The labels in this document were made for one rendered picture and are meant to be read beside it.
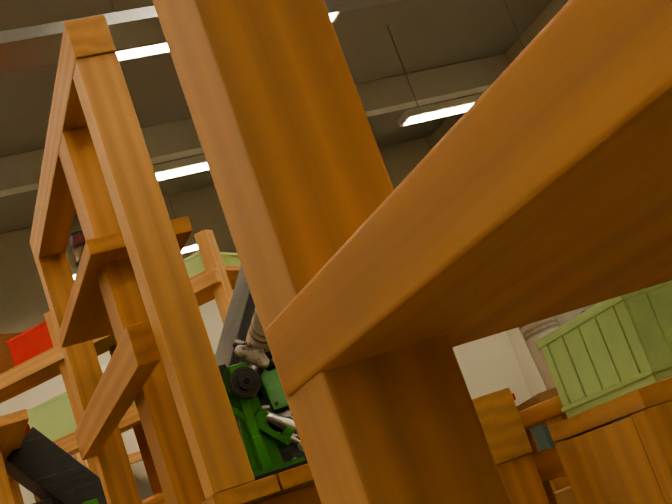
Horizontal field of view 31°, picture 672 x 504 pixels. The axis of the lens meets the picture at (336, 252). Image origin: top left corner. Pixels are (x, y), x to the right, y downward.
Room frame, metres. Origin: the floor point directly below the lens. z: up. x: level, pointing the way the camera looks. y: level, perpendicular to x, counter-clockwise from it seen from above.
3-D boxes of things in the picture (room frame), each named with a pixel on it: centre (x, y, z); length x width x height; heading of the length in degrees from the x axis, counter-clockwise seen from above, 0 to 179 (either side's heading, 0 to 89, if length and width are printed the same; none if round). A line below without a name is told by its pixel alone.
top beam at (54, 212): (3.10, 0.62, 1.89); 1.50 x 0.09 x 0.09; 22
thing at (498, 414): (3.31, 0.08, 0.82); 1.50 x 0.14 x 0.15; 22
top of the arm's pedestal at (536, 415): (2.92, -0.41, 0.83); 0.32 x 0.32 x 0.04; 28
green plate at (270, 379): (3.16, 0.26, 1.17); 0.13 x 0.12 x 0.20; 22
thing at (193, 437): (3.10, 0.62, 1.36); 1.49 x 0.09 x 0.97; 22
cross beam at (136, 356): (3.07, 0.69, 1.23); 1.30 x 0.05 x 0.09; 22
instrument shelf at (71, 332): (3.11, 0.58, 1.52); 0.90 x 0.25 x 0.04; 22
